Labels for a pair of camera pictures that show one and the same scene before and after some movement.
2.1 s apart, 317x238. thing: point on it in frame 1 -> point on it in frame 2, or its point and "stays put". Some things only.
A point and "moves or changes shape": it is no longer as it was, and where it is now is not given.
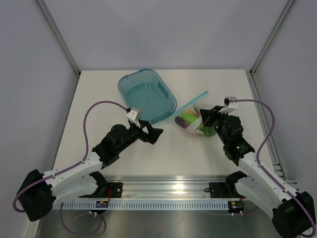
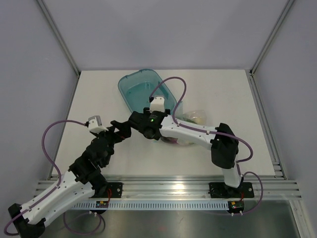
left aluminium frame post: (59, 36) stays put
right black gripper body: (221, 117) -> (146, 112)
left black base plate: (116, 189) stays put
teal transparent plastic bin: (145, 90) stays put
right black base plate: (223, 190) stays put
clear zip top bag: (189, 118) moves or changes shape
